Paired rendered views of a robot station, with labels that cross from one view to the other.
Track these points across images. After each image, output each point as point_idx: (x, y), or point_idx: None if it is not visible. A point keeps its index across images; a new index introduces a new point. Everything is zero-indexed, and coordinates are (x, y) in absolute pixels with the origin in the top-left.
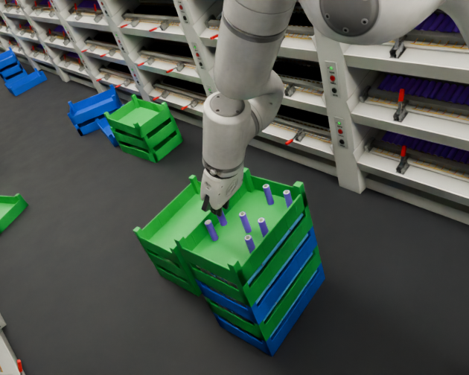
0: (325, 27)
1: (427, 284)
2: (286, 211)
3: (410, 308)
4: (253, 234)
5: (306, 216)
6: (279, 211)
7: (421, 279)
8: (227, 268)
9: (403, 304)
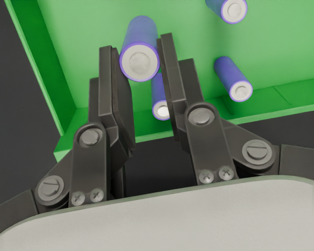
0: None
1: None
2: (309, 109)
3: (273, 128)
4: (213, 23)
5: None
6: None
7: None
8: (58, 128)
9: (274, 121)
